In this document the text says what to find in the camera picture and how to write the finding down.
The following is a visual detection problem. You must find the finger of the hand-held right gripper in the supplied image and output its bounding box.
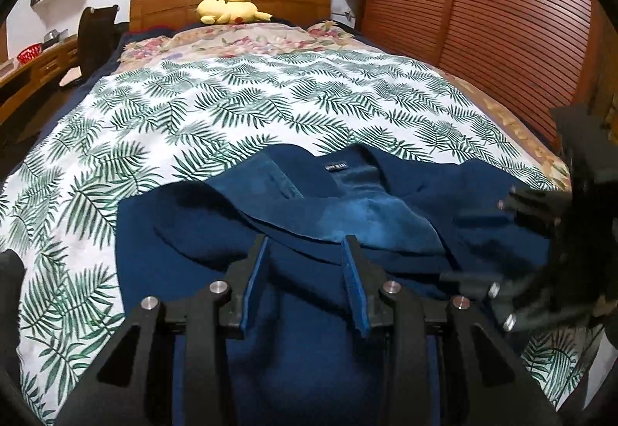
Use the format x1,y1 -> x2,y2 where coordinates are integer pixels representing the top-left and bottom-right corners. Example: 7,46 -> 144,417
439,272 -> 563,335
497,187 -> 573,227

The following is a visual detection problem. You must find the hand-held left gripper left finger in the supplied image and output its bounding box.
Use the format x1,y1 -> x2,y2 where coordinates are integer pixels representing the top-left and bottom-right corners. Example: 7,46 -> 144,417
55,233 -> 268,426

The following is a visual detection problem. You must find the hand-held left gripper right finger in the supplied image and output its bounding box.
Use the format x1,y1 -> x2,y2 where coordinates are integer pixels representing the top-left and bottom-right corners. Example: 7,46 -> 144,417
340,234 -> 563,426

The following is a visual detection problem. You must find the navy blue suit jacket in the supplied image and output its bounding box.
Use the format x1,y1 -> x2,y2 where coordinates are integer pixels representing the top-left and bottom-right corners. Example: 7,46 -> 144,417
117,143 -> 561,426

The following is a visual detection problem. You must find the light wooden door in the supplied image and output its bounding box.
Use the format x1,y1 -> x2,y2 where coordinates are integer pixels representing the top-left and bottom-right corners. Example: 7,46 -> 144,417
590,3 -> 618,120

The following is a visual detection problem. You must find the leaf print bed sheet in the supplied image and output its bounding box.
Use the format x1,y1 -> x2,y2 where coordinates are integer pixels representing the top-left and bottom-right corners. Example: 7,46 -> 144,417
0,50 -> 604,424

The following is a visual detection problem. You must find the wooden louvered wardrobe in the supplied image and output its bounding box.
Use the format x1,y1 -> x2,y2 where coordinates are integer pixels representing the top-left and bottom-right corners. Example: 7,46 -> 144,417
343,0 -> 604,151

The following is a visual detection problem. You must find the black cloth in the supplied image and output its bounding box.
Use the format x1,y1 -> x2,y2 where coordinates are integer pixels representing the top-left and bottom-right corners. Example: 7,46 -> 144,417
0,249 -> 27,426

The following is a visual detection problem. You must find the floral quilt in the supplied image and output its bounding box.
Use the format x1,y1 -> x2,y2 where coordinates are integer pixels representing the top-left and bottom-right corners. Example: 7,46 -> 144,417
118,19 -> 573,191

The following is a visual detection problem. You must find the yellow plush toy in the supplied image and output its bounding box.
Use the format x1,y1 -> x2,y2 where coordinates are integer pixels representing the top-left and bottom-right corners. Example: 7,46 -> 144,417
195,0 -> 273,25

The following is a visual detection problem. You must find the dark chair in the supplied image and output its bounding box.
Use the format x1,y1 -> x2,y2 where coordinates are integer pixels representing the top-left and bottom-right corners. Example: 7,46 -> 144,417
59,5 -> 120,91

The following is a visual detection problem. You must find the wooden desk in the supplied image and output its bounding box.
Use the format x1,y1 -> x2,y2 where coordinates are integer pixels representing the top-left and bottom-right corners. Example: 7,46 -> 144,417
0,34 -> 80,137

